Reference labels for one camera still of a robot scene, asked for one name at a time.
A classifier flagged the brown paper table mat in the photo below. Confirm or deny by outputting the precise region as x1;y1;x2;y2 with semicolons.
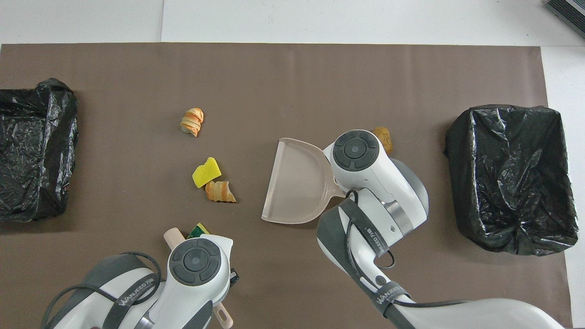
0;43;574;329

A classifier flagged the beige brush with black bristles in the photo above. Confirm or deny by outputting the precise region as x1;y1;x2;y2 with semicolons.
164;228;234;329

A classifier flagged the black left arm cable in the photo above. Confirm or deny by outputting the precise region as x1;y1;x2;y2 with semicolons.
41;251;163;329

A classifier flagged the grey ribbed device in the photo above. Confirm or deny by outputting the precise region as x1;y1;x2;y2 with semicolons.
547;0;585;38

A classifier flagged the green and yellow sponge piece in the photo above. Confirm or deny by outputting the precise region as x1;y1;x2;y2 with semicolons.
186;223;211;239

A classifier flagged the black plastic lined bin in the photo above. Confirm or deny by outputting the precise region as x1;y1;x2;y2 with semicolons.
0;78;79;223
444;105;579;256

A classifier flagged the striped toy croissant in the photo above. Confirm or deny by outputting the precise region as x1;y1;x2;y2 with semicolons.
205;180;237;203
180;107;204;138

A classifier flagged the beige plastic dustpan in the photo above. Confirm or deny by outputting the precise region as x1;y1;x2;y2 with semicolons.
261;138;346;225

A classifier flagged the brown toy nugget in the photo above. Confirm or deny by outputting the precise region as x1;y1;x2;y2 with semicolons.
371;127;394;155

